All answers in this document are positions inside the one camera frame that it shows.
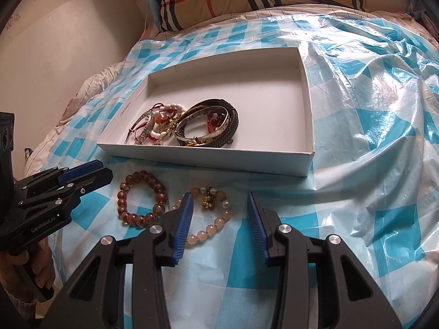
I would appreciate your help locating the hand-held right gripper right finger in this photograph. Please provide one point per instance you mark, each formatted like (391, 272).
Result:
(257, 226)

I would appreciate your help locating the silver engraved cuff bangle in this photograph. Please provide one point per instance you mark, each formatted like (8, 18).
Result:
(145, 123)

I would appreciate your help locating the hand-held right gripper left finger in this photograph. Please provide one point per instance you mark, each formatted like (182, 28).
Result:
(183, 226)

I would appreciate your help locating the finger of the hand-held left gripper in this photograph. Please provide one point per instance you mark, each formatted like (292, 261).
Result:
(96, 180)
(80, 170)

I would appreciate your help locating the person's left hand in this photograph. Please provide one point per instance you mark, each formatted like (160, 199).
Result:
(41, 264)

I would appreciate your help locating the white cardboard box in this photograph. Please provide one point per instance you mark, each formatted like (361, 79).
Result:
(257, 109)

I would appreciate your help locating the blue checkered plastic sheet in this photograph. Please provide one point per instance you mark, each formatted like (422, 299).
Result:
(360, 144)

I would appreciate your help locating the round metal bangle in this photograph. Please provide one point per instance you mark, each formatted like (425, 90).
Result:
(202, 139)

